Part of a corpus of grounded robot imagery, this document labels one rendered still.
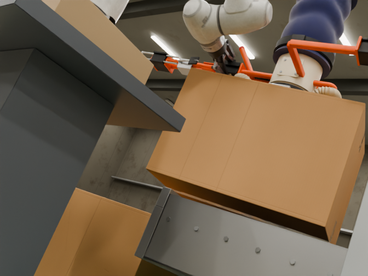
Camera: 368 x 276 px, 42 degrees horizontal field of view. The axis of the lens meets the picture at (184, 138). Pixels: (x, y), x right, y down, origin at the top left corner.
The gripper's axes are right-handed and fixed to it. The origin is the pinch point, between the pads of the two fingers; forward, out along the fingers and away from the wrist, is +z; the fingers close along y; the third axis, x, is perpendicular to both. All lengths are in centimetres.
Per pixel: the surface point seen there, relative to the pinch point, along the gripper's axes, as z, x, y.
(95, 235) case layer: -21, -13, 79
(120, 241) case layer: -21, -2, 77
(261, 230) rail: -36, 46, 63
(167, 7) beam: 608, -565, -472
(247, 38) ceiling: 756, -421, -505
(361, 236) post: -54, 71, 61
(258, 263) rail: -36, 48, 71
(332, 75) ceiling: 877, -230, -505
